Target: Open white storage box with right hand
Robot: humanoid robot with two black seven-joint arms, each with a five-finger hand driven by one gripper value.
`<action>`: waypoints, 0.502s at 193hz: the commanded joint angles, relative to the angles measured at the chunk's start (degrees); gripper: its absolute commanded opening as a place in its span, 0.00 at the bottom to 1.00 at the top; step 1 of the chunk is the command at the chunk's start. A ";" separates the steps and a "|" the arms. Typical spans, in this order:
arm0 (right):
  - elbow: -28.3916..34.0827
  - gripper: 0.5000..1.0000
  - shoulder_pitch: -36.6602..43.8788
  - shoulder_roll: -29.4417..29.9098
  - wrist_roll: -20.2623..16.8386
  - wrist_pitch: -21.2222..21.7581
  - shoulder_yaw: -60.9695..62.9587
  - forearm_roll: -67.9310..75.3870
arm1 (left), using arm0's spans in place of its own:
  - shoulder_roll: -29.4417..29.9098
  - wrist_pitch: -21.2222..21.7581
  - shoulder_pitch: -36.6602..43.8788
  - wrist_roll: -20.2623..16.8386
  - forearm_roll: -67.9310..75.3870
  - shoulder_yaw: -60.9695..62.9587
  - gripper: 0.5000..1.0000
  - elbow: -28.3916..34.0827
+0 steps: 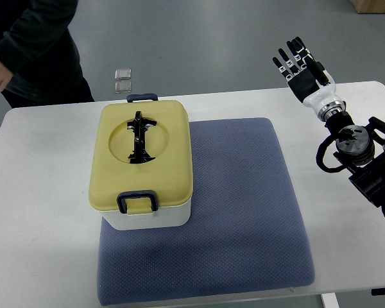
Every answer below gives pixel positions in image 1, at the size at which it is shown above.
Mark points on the upper silver floor plate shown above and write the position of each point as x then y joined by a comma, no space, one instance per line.
123,74

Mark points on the blue grey fabric cushion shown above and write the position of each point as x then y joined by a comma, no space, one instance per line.
245,232

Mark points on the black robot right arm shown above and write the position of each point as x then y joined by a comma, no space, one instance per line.
359,149

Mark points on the black object at table edge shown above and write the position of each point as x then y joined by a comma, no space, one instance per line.
378,292

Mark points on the cardboard box corner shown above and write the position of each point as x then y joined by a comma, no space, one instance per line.
369,6

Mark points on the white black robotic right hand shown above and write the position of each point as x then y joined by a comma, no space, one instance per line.
309,81

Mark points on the person in dark clothes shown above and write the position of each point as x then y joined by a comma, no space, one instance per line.
36,46

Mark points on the white storage box base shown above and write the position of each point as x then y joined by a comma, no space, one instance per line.
159,217

